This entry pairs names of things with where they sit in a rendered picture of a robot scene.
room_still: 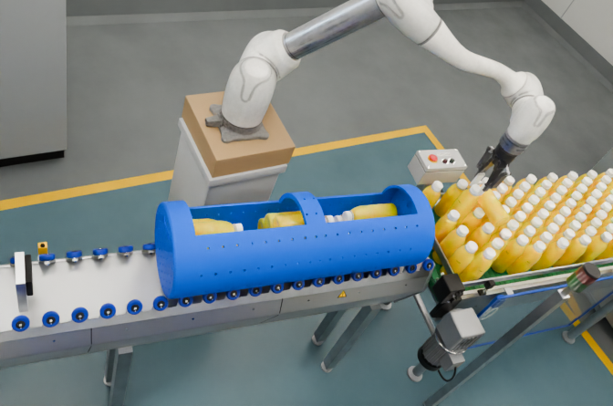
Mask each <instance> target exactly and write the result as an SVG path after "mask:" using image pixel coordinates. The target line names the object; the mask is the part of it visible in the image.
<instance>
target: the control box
mask: <svg viewBox="0 0 613 406"><path fill-rule="evenodd" d="M437 153H439V155H438V154H437ZM444 153H445V154H444ZM446 153H448V154H447V155H446ZM431 154H434V155H436V156H437V157H438V160H437V161H432V160H431V159H430V155H431ZM449 154H451V155H449ZM450 158H453V159H454V160H455V162H454V163H452V162H450ZM443 159H447V160H448V162H447V163H444V162H443V161H442V160H443ZM408 168H409V170H410V173H411V175H412V176H413V178H414V180H415V182H416V183H417V184H430V183H434V182H435V181H439V182H441V183H443V182H457V180H458V179H459V178H460V176H461V175H462V173H463V172H464V170H465V169H466V168H467V165H466V163H465V162H464V160H463V159H462V156H461V155H460V153H459V152H458V151H457V149H450V150H428V151H417V152H416V154H415V155H414V157H413V158H412V160H411V161H410V164H409V165H408Z"/></svg>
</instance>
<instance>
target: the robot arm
mask: <svg viewBox="0 0 613 406"><path fill-rule="evenodd" d="M384 17H387V18H388V19H389V21H390V22H391V23H392V24H393V25H394V26H395V27H396V28H398V29H399V31H400V32H401V33H402V34H403V35H404V36H406V37H407V38H409V39H410V40H412V41H413V42H415V43H416V44H418V45H419V46H420V47H423V48H425V49H427V50H428V51H430V52H432V54H434V55H436V56H437V57H439V58H441V59H443V60H444V61H446V62H447V63H449V64H450V65H452V66H454V67H456V68H458V69H460V70H463V71H466V72H470V73H473V74H478V75H482V76H486V77H490V78H493V79H495V80H496V81H497V82H498V83H499V84H500V85H501V87H502V88H501V94H502V95H503V97H504V99H505V100H506V102H507V104H508V105H509V107H510V108H512V115H511V119H510V125H509V127H508V128H507V129H506V130H505V132H504V134H503V135H502V136H501V138H500V140H499V143H498V144H497V146H496V147H495V148H494V146H488V147H487V149H486V152H485V154H484V155H483V157H482V158H481V159H480V160H479V162H478V163H477V165H476V167H477V168H478V172H477V173H476V174H475V175H474V179H473V180H472V182H471V183H470V184H469V185H470V186H472V185H473V184H478V182H479V181H480V180H481V179H482V178H483V177H484V175H485V172H486V171H487V170H488V169H489V168H490V167H492V166H493V165H494V168H493V172H492V174H491V176H490V177H489V179H488V181H487V182H484V183H483V185H482V186H481V188H480V189H479V190H478V191H477V193H476V194H475V196H480V195H483V193H484V192H487V191H488V190H489V189H493V188H497V187H498V186H499V185H500V184H501V183H502V182H503V180H504V179H505V178H506V177H507V176H509V175H511V174H512V173H511V172H509V169H508V167H509V165H510V163H511V162H512V161H513V160H514V159H515V158H516V157H517V155H520V154H522V153H523V152H524V151H525V149H526V148H527V147H528V146H529V145H530V143H531V142H532V141H534V140H536V139H537V138H538V137H539V136H540V135H541V134H542V133H543V132H544V130H545V129H546V128H547V126H548V125H549V123H550V122H551V120H552V118H553V117H554V114H555V111H556V106H555V103H554V102H553V100H551V99H550V98H549V97H547V96H544V93H543V89H542V86H541V83H540V81H539V80H538V78H537V77H536V76H535V75H533V74H532V73H529V72H514V71H512V70H511V69H510V68H508V67H506V66H505V65H503V64H501V63H499V62H496V61H494V60H491V59H489V58H486V57H482V56H479V55H476V54H474V53H472V52H470V51H468V50H467V49H465V48H464V47H463V46H462V45H461V44H460V43H459V42H458V41H457V39H456V38H455V37H454V36H453V34H452V33H451V31H450V30H449V29H448V27H447V26H446V25H445V24H444V22H443V21H442V19H441V18H440V17H439V16H438V15H437V14H436V12H435V11H434V10H433V2H432V0H349V1H347V2H346V3H344V4H342V5H340V6H338V7H336V8H334V9H332V10H330V11H328V12H326V13H325V14H323V15H321V16H319V17H317V18H315V19H313V20H311V21H309V22H307V23H305V24H303V25H302V26H300V27H298V28H296V29H294V30H292V31H290V32H287V31H285V30H281V29H279V30H276V31H265V32H262V33H260V34H258V35H256V36H255V37H254V38H253V39H252V40H251V41H250V42H249V44H248V45H247V47H246V48H245V50H244V53H243V54H242V56H241V58H240V60H239V63H238V64H237V65H236V66H235V67H234V69H233V70H232V72H231V75H230V77H229V79H228V81H227V85H226V88H225V91H224V95H223V105H218V104H212V105H211V106H210V108H209V110H210V112H211V113H212V114H213V116H211V117H208V118H205V125H206V126H211V127H218V129H219V131H220V133H221V141H222V142H223V143H230V142H233V141H249V140H268V138H269V133H268V132H267V131H266V129H265V127H264V124H263V122H262V120H263V117H264V115H265V113H266V111H267V109H268V106H269V104H270V101H271V98H272V97H273V94H274V91H275V85H276V83H277V81H278V80H281V79H282V78H283V77H285V76H286V75H287V74H289V73H290V72H291V71H293V70H294V69H296V68H297V67H298V65H299V63H300V60H301V57H304V56H306V55H308V54H311V53H313V52H315V51H317V50H319V49H320V48H322V47H325V46H327V45H329V44H331V43H333V42H335V41H337V40H339V39H340V38H343V37H345V36H348V35H350V34H352V33H354V32H356V31H358V30H360V29H361V28H363V27H365V26H368V25H370V24H372V23H375V22H377V21H379V20H380V19H382V18H384ZM491 156H492V158H491V159H490V157H491ZM503 169H504V171H503V172H502V170H503ZM500 172H502V173H501V174H500ZM499 174H500V175H499ZM498 175H499V176H498Z"/></svg>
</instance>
